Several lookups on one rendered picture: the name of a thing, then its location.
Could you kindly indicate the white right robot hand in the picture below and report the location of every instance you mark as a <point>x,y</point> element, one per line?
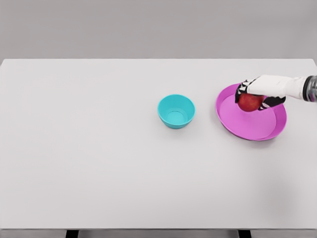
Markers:
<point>266,85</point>

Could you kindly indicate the red apple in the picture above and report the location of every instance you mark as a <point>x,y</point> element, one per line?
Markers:
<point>250,102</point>

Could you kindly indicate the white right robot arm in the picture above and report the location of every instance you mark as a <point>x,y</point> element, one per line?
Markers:
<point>301,87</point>

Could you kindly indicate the pink plate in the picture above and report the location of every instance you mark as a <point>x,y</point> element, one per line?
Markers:
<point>247,121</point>

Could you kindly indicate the blue bowl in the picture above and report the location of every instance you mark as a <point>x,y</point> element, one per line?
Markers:
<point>176,111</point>

